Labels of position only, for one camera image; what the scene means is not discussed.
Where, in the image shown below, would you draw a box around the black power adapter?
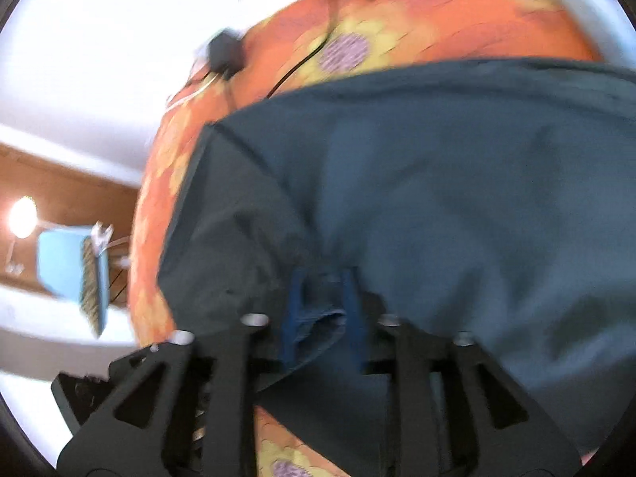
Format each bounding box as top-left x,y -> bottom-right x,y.
206,32 -> 246,80

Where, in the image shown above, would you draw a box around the dark grey pants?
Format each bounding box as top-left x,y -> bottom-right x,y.
158,57 -> 636,477

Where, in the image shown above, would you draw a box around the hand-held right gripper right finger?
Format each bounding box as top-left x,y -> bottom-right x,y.
343,267 -> 583,477

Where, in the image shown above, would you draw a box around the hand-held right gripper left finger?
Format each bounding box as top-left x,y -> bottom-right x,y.
56,268 -> 313,477

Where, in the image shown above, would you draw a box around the white power strip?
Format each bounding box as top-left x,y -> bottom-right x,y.
191,42 -> 213,78

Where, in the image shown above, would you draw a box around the white plug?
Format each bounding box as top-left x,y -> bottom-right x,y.
91,223 -> 131,264

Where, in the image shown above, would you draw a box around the white cable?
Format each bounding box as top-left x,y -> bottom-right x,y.
166,72 -> 219,110

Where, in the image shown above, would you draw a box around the black adapter cable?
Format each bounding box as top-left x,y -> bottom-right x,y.
237,0 -> 343,100

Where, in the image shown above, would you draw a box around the orange floral tablecloth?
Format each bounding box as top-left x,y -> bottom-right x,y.
126,0 -> 604,477

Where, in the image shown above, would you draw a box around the light blue box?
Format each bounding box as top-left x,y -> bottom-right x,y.
37,226 -> 112,336

